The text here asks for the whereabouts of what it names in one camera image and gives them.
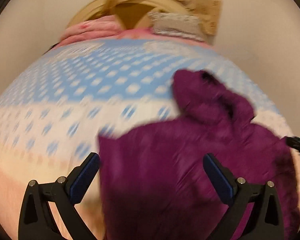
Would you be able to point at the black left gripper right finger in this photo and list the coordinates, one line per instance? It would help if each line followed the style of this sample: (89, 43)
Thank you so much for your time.
(265, 220)

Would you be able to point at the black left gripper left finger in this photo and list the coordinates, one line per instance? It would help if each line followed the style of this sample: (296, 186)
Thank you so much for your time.
(36, 220)

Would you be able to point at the purple down jacket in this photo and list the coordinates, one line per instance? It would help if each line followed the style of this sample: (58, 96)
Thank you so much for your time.
(152, 181)

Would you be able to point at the polka dot bedspread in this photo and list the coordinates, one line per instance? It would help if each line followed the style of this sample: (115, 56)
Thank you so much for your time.
(53, 113)

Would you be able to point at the striped grey pillow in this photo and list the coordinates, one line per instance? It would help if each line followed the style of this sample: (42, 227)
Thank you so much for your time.
(177, 25)

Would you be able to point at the pink folded blanket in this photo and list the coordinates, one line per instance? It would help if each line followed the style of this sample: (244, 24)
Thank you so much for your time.
(105, 23)

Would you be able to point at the cream round headboard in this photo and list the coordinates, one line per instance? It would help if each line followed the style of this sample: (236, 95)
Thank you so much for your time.
(132, 14)

